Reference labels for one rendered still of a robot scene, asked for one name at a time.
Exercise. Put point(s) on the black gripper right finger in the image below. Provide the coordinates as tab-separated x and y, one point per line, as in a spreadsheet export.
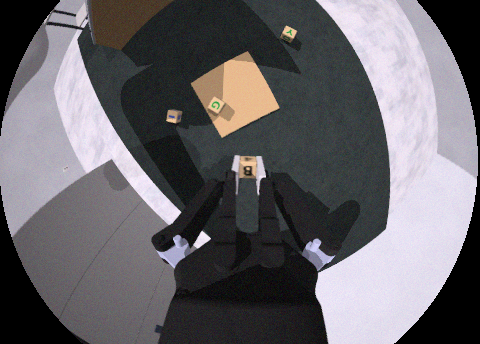
316	243

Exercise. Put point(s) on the tan flat square mat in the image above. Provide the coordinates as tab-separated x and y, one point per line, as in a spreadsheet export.
240	84

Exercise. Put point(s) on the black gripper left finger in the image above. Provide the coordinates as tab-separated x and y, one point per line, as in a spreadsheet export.
174	242

